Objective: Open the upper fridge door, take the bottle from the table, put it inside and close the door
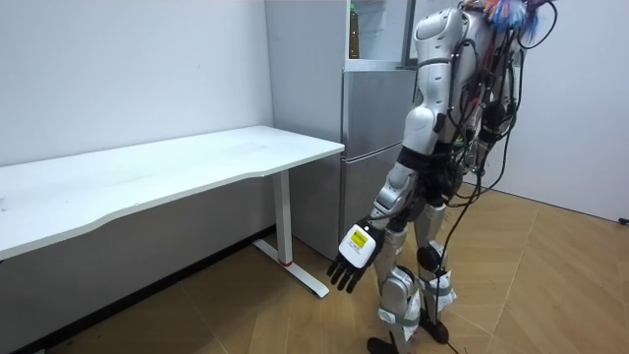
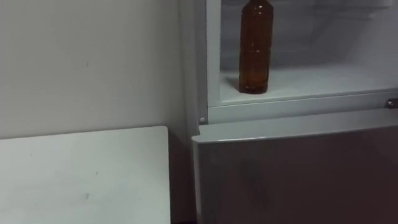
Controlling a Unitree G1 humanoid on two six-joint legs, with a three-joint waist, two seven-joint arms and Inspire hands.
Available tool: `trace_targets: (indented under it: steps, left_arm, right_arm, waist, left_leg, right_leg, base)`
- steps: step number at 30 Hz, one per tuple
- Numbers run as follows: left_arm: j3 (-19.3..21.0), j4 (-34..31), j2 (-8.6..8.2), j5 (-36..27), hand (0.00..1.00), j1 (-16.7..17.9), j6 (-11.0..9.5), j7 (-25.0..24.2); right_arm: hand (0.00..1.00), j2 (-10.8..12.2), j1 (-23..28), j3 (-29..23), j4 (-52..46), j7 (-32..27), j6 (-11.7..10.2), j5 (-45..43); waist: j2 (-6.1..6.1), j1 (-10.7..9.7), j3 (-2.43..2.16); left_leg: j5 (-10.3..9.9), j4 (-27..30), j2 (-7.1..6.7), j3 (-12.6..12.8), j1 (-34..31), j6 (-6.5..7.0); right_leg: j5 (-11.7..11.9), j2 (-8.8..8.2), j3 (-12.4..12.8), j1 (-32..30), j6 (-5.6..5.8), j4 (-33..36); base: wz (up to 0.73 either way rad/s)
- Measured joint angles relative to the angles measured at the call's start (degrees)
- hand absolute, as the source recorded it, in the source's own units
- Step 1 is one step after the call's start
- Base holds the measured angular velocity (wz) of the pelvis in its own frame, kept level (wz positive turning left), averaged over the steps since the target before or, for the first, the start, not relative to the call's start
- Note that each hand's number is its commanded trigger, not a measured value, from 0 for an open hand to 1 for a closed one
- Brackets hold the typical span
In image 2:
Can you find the white table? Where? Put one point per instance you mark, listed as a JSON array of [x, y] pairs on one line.
[[81, 177]]

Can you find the grey fridge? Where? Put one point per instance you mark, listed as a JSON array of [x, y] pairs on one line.
[[295, 155]]

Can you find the brown plastic drink bottle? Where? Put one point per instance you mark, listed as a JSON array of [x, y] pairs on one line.
[[255, 46]]

